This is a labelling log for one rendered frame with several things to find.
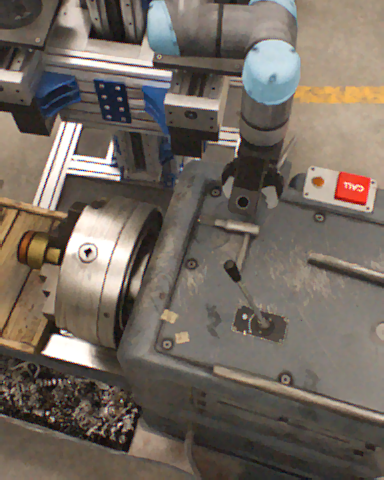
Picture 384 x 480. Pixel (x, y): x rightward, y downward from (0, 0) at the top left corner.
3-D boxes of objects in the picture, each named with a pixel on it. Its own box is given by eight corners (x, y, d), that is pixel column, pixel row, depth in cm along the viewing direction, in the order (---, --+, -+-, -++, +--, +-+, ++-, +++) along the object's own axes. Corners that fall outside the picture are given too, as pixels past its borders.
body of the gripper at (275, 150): (283, 152, 104) (293, 109, 93) (272, 192, 100) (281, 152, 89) (241, 143, 105) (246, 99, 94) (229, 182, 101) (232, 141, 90)
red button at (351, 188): (369, 182, 116) (371, 177, 114) (364, 208, 113) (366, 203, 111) (338, 176, 116) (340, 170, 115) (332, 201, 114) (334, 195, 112)
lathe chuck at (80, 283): (156, 223, 144) (135, 182, 114) (117, 349, 137) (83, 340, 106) (122, 215, 146) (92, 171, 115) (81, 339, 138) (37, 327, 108)
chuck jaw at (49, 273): (93, 273, 123) (70, 326, 117) (96, 283, 127) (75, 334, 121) (43, 260, 124) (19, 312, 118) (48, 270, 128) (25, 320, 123)
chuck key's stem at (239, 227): (198, 226, 111) (257, 239, 109) (198, 220, 109) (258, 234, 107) (201, 216, 112) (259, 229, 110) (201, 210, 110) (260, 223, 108)
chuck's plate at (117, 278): (170, 227, 144) (152, 186, 114) (131, 353, 136) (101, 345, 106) (156, 224, 144) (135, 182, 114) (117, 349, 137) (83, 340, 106)
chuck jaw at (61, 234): (105, 248, 127) (109, 201, 121) (96, 260, 122) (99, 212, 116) (57, 236, 128) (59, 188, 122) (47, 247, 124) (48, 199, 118)
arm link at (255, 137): (284, 136, 85) (230, 124, 87) (280, 154, 90) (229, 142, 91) (295, 97, 89) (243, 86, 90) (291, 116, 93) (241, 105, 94)
